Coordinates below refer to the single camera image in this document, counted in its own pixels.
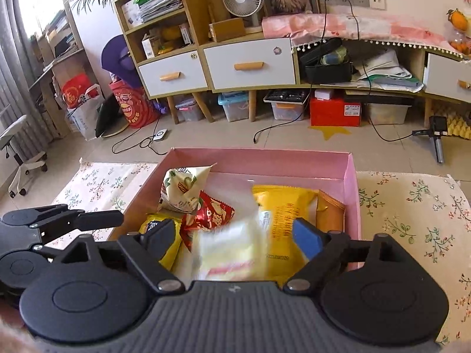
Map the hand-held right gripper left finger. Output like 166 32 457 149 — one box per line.
54 219 185 295

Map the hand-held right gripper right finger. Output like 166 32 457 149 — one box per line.
283 217 417 295

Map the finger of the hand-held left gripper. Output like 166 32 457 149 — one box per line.
32 219 125 252
29 204 125 227

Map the small yellow snack packet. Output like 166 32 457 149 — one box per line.
141 212 185 271

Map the orange brown snack packet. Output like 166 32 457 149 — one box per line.
315 190 347 237

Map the large yellow snack packet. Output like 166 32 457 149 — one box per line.
251 185 319 284

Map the red snack packet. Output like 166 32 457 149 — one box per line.
180 190 236 255

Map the cream green snack packet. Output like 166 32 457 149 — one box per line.
158 164 218 214

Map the pale pink snack packet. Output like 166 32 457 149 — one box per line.
190 216 273 283

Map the pink cardboard box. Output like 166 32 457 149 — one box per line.
110 148 364 292

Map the black flat board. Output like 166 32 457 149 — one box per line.
95 96 126 138

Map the floral tablecloth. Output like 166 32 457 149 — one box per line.
51 160 471 353

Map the white red shopping bag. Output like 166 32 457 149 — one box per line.
55 74 106 141

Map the white swivel stool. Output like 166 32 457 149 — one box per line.
0 114 49 198

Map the yellow star floor sticker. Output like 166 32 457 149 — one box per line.
308 125 353 141

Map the red printed bag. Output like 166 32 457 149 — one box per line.
108 79 161 129

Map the red cardboard box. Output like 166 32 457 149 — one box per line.
310 94 363 127

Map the clear bin orange label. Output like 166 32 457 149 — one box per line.
271 101 307 121

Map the small clear storage bin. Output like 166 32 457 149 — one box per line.
176 96 205 123

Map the large clear storage bin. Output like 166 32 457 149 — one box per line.
362 101 411 126

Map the clear bin blue lid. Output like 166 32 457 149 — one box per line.
218 92 251 123

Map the wooden bookshelf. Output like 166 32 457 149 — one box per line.
29 0 94 133

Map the purple hat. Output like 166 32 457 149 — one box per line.
101 34 143 88

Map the black storage case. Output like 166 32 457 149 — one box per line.
300 38 354 84

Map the grey curtain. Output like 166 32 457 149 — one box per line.
0 0 50 160

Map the pile of loose papers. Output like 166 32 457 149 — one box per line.
351 48 424 92

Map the yellow egg foam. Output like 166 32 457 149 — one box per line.
430 103 471 138

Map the yellow bag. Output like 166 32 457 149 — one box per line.
156 26 185 56

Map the small white orange box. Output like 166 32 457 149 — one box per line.
179 23 195 45

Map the white shelf box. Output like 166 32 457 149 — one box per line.
121 0 144 28

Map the wooden low sideboard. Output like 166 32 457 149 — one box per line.
291 37 471 119

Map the pink patterned cloth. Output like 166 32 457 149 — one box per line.
262 13 471 59

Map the stack of papers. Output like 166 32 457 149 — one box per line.
132 0 185 23

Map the brown cardboard box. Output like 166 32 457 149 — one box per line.
209 17 246 43

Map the wooden shelf cabinet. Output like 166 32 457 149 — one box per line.
114 0 299 125

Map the bag of small oranges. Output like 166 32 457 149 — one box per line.
450 31 471 55

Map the orange fruit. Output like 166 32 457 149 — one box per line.
447 8 471 32

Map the thin black floor cable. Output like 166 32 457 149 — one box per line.
111 118 170 156

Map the black power cable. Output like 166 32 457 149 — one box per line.
340 0 433 142
253 0 332 144

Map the white drawer wooden handle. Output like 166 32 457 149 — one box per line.
138 49 210 100
203 37 298 92
422 51 471 104

